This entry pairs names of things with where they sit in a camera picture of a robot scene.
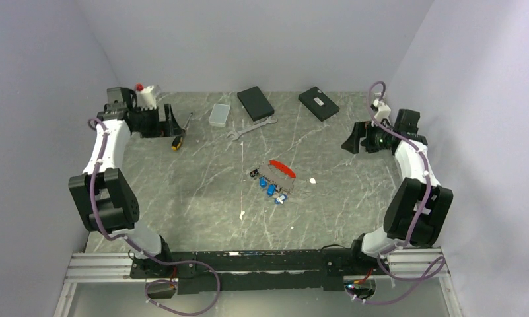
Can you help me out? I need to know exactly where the blue key tag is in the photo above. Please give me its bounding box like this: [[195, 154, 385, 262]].
[[266, 184, 277, 197], [259, 177, 267, 188], [274, 194, 288, 204]]

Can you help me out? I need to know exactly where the black box right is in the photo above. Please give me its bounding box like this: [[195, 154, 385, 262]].
[[298, 87, 340, 122]]

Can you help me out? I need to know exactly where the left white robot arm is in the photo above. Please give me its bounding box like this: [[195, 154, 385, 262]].
[[68, 84, 186, 277]]

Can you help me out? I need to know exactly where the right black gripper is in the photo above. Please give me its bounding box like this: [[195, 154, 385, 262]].
[[341, 120, 391, 155]]

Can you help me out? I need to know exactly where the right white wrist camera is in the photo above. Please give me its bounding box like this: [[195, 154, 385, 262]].
[[371, 98, 391, 127]]

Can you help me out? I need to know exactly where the black box left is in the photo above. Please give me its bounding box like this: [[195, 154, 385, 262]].
[[237, 86, 275, 122]]

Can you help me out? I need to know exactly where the small white plastic box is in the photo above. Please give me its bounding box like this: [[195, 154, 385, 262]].
[[208, 103, 230, 128]]

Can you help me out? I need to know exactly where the yellow black screwdriver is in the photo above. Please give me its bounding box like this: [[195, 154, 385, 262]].
[[171, 112, 194, 151]]

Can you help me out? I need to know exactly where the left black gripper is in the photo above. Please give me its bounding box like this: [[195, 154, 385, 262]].
[[133, 104, 184, 139]]

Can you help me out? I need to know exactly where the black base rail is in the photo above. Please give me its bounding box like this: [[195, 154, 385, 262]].
[[130, 247, 381, 295]]

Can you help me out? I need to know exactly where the grey key holder red handle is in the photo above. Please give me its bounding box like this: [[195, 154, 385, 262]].
[[249, 160, 296, 194]]

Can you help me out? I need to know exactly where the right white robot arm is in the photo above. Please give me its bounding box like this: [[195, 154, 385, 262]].
[[341, 105, 454, 274]]

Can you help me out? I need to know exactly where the black box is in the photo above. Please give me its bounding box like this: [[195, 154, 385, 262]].
[[298, 87, 340, 122], [237, 86, 275, 122]]

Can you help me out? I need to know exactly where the silver open-end wrench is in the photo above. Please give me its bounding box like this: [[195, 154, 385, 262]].
[[226, 116, 278, 141]]

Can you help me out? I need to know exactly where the aluminium frame rail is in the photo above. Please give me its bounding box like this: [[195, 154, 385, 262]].
[[65, 247, 443, 283]]

